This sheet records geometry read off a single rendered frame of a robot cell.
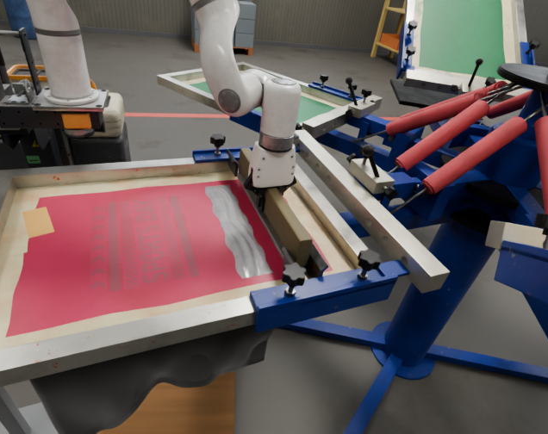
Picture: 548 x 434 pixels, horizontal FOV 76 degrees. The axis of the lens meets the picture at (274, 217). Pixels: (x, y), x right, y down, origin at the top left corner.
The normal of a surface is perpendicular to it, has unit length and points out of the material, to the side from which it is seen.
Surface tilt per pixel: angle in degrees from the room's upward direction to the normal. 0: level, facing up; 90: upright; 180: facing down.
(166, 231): 0
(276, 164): 91
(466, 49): 32
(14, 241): 0
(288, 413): 0
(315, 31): 90
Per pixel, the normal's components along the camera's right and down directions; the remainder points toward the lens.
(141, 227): 0.12, -0.80
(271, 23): 0.26, 0.60
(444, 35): 0.02, -0.37
